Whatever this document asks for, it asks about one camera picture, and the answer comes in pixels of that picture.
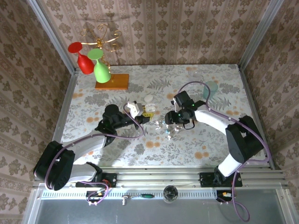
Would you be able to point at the black round camera dome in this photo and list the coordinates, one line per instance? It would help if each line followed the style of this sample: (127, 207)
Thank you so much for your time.
(170, 193)

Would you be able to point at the orange wooden rack base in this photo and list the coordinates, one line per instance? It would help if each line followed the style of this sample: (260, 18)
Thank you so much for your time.
(119, 81)

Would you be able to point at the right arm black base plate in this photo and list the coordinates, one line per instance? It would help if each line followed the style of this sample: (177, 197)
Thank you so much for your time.
(205, 179)

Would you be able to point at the green plastic wine glass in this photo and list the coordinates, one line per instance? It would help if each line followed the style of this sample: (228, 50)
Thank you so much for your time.
(101, 72)

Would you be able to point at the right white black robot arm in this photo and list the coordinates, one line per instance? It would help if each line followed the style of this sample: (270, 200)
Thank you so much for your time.
(210, 119)

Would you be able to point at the aluminium table long rail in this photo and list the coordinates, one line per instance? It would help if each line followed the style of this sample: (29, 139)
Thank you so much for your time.
(158, 177)

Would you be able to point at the black power connector block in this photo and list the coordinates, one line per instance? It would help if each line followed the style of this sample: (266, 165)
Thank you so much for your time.
(222, 195)
(93, 194)

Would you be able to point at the teal translucent plastic cup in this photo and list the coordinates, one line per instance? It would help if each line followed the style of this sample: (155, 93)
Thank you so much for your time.
(211, 89)

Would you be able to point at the red plastic wine glass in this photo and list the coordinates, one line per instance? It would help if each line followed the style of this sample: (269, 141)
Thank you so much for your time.
(85, 64)

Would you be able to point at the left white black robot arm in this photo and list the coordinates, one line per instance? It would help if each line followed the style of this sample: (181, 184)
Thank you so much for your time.
(88, 144)

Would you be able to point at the aluminium frame post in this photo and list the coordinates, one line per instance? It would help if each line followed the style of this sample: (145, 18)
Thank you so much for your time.
(258, 35)
(55, 37)

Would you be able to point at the clear glass cup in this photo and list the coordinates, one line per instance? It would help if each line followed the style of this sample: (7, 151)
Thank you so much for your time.
(195, 74)

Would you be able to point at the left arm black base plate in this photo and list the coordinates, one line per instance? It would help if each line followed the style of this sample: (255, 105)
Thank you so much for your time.
(111, 179)

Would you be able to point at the aluminium table side rail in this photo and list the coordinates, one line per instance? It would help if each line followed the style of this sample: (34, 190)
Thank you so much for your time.
(64, 112)
(253, 105)

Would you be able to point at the grey metal panel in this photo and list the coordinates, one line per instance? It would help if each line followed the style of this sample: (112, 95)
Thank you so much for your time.
(149, 213)

